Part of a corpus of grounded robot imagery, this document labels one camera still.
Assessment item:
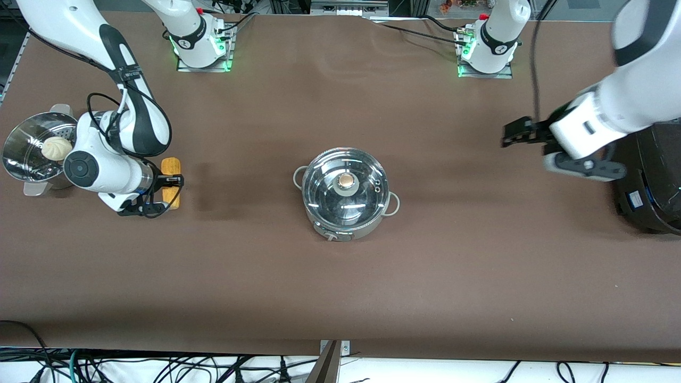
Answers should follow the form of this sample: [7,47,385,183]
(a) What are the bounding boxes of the silver electric pot with handles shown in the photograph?
[293,147,401,243]

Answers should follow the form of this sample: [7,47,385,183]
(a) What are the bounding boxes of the dark camera pole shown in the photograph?
[305,340,341,383]

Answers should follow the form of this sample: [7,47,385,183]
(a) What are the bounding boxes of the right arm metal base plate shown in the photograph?
[177,21,235,72]

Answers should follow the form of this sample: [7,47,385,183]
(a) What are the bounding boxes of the black round cooker appliance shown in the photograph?
[612,122,681,235]

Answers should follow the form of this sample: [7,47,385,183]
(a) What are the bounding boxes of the grey device behind table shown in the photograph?
[311,0,390,16]

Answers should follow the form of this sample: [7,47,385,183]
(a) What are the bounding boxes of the steel steamer pot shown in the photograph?
[3,104,80,197]

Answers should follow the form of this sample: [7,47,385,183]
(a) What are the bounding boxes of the brown table cover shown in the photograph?
[0,8,681,363]

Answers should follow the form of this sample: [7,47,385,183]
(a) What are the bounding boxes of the yellow corn cob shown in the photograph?
[161,157,182,210]

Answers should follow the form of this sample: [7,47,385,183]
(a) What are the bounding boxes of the black right base cable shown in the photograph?
[215,12,261,36]

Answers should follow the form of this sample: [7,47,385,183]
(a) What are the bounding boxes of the glass pot lid with knob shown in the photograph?
[302,147,388,222]

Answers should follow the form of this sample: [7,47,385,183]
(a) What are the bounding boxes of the white steamed bun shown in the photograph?
[41,137,73,162]

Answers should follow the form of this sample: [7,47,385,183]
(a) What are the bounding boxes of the black floor cable loop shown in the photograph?
[0,319,56,383]

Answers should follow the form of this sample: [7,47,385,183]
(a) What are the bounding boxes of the black base cable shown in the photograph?
[379,22,464,45]
[215,12,261,36]
[420,15,464,35]

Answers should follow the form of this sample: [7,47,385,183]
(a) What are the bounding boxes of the aluminium frame rail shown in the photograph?
[0,31,30,107]

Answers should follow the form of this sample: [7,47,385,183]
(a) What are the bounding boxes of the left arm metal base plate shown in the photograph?
[456,29,514,79]

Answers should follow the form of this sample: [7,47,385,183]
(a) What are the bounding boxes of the black left base cable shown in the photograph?
[420,15,464,35]
[379,22,464,45]

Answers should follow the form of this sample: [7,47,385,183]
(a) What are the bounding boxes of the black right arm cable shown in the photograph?
[26,28,174,160]

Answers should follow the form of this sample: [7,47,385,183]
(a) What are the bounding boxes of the colourful background items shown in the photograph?
[438,0,480,14]

